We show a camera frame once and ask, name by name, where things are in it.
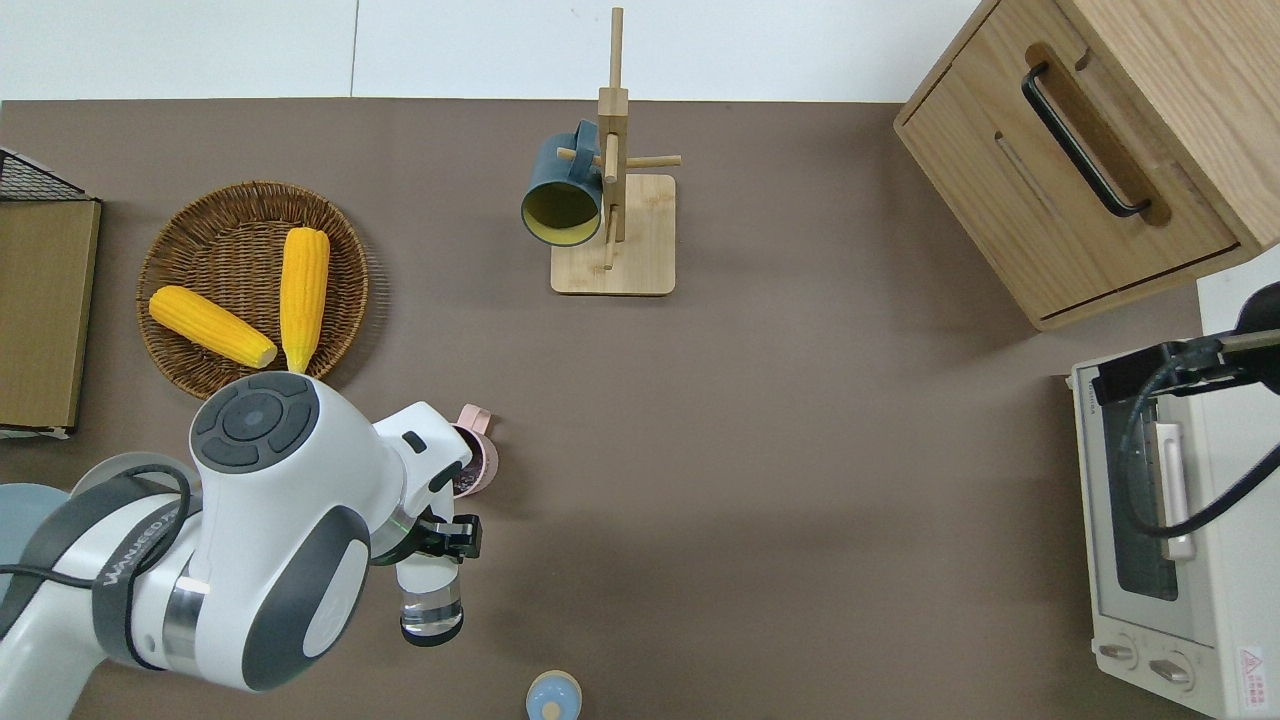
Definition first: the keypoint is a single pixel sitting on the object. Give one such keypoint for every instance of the yellow corn cob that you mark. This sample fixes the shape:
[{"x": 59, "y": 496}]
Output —
[
  {"x": 210, "y": 325},
  {"x": 305, "y": 290}
]

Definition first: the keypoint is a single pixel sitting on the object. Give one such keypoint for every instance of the wooden mug tree stand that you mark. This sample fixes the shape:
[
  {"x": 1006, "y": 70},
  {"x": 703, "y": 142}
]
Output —
[{"x": 640, "y": 250}]

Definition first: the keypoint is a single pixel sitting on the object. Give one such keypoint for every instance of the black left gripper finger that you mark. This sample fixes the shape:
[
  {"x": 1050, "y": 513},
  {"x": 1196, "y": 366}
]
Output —
[{"x": 468, "y": 537}]

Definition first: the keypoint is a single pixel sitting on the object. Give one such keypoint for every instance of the wooden basket lid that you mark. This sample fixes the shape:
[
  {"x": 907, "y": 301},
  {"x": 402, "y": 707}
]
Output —
[{"x": 35, "y": 310}]

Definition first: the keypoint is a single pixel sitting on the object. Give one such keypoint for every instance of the brown wicker basket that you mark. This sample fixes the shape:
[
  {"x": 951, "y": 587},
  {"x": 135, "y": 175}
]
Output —
[{"x": 230, "y": 250}]

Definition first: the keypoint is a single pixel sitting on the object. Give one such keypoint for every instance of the dark blue mug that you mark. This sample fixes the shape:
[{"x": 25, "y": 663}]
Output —
[{"x": 560, "y": 170}]

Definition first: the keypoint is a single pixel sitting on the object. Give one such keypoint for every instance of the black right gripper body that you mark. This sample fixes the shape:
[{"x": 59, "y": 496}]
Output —
[{"x": 1265, "y": 310}]

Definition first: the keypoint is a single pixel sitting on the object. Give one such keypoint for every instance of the brown table mat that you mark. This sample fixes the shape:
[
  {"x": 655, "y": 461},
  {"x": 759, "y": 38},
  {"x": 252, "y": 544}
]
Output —
[{"x": 800, "y": 450}]

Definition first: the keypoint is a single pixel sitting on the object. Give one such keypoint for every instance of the white oven knob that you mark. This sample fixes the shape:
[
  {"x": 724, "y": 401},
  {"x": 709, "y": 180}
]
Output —
[
  {"x": 1170, "y": 671},
  {"x": 1117, "y": 651}
]

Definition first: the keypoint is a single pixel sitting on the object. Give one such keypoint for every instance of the light blue plate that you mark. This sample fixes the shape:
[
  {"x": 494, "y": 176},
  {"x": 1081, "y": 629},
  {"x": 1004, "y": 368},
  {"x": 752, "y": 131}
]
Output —
[{"x": 28, "y": 520}]

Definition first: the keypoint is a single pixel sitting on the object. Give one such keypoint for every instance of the white toaster oven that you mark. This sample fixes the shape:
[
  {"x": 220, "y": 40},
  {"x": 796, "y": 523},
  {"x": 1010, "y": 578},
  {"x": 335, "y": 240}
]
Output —
[{"x": 1240, "y": 560}]

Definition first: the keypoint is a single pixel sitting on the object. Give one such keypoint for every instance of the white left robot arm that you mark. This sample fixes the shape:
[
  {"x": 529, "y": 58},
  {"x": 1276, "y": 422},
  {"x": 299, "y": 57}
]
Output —
[{"x": 270, "y": 520}]

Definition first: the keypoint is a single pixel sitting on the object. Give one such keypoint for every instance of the pink mug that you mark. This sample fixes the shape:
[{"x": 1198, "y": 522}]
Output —
[{"x": 472, "y": 460}]

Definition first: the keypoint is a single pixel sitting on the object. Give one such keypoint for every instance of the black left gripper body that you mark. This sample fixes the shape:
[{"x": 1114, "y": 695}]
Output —
[{"x": 435, "y": 540}]

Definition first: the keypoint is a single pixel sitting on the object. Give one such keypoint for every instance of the blue round bell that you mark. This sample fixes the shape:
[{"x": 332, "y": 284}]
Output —
[{"x": 553, "y": 695}]

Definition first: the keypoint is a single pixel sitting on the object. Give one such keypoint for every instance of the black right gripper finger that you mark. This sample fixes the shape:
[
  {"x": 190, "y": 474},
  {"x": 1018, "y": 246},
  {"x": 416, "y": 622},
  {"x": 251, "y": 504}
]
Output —
[{"x": 1125, "y": 380}]

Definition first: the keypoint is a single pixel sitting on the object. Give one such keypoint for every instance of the light wooden cabinet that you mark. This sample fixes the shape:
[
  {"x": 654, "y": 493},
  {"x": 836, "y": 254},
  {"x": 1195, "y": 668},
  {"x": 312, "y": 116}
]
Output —
[{"x": 1000, "y": 150}]

